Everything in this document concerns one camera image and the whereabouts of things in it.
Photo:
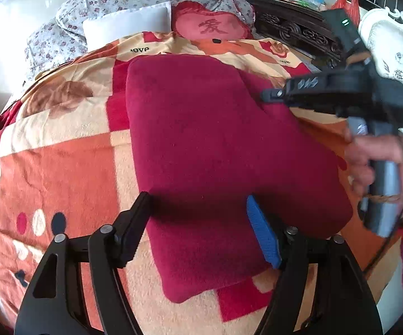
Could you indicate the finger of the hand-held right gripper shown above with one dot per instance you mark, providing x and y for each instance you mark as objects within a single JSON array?
[{"x": 292, "y": 94}]

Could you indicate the dark carved wooden headboard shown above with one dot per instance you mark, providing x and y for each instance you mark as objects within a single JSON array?
[{"x": 292, "y": 24}]

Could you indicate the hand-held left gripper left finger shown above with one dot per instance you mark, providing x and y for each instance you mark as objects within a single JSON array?
[{"x": 135, "y": 223}]

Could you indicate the floral pillow with red trim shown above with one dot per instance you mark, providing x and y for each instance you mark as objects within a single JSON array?
[{"x": 236, "y": 8}]

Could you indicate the maroon fleece garment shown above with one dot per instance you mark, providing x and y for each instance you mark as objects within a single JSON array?
[{"x": 205, "y": 129}]

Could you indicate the orange red printed blanket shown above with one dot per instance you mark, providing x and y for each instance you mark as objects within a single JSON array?
[{"x": 65, "y": 167}]

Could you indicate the person's right hand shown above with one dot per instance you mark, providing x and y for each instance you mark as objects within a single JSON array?
[{"x": 362, "y": 160}]

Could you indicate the red heart-shaped cushion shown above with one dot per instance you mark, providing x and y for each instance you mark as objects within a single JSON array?
[{"x": 205, "y": 24}]

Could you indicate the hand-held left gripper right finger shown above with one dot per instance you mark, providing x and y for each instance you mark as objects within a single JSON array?
[{"x": 262, "y": 230}]

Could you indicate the white pillow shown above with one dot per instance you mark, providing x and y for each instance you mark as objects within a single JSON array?
[{"x": 128, "y": 21}]

